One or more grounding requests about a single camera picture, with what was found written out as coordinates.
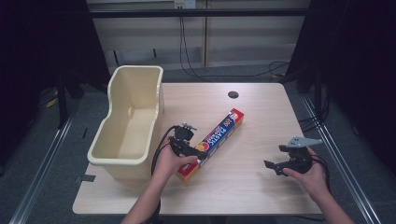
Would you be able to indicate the dark tape piece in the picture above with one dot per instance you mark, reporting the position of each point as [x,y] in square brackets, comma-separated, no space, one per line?
[84,178]

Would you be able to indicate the cream plastic bin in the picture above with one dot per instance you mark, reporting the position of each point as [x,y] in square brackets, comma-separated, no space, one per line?
[130,124]

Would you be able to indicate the plastic wrap box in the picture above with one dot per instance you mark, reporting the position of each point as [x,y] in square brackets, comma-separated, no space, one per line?
[214,141]

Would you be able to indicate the dark curtain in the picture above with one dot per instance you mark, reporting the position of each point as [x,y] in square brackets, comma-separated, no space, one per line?
[37,56]
[358,62]

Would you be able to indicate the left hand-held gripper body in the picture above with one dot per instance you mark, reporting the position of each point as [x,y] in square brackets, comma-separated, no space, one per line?
[180,134]

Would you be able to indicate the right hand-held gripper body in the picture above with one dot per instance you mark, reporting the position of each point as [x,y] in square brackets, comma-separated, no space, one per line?
[299,157]

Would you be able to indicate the aluminium floor rail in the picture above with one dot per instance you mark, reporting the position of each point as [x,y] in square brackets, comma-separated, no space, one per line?
[40,174]
[342,168]

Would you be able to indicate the black horizontal bar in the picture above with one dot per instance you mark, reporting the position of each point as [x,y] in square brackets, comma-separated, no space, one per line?
[199,12]

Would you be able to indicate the black table grommet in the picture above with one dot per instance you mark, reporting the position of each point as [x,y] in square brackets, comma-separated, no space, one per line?
[233,95]

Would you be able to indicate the white wall outlet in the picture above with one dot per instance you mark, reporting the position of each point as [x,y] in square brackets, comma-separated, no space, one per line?
[185,3]

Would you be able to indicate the person's left hand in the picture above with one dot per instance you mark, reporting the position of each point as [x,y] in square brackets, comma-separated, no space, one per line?
[168,163]

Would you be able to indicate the person's right hand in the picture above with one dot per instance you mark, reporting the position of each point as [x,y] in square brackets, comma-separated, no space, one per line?
[309,180]

